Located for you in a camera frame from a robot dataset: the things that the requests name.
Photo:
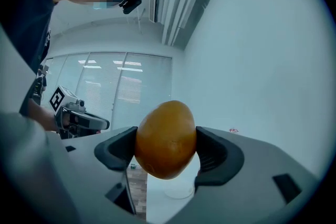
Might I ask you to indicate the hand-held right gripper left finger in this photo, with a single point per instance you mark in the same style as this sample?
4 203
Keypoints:
115 149

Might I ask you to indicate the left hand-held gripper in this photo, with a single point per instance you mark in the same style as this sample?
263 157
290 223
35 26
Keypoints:
64 102

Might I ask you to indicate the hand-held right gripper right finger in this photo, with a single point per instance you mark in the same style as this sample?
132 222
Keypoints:
223 157

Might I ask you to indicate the orange round food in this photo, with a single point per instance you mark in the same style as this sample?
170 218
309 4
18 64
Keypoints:
166 140

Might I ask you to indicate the white plate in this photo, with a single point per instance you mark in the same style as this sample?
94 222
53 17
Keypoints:
178 191

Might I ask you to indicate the person's left forearm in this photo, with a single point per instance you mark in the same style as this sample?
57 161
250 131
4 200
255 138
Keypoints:
39 115

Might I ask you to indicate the small green object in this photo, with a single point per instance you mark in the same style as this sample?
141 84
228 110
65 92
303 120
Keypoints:
132 165

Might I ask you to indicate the small red object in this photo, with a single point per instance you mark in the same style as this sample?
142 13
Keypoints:
233 130

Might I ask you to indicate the glass partition with blinds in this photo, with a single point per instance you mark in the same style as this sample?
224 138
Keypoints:
115 86

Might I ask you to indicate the person's dark shirt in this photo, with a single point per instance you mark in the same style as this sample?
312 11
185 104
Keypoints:
29 23

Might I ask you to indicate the white ceiling air conditioner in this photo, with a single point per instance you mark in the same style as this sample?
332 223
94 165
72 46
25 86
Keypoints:
157 0

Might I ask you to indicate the black head camera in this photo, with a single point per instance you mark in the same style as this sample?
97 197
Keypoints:
131 2

